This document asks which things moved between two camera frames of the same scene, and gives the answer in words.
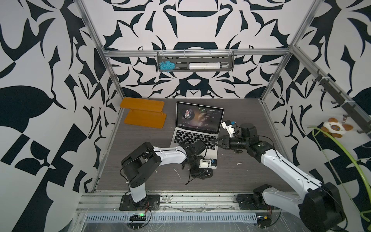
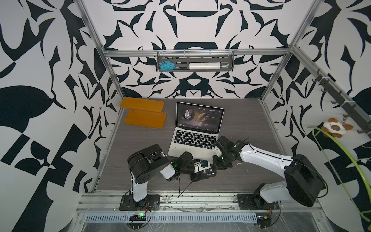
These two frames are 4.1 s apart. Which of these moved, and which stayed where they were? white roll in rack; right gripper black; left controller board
Moved: right gripper black
Stayed: left controller board; white roll in rack
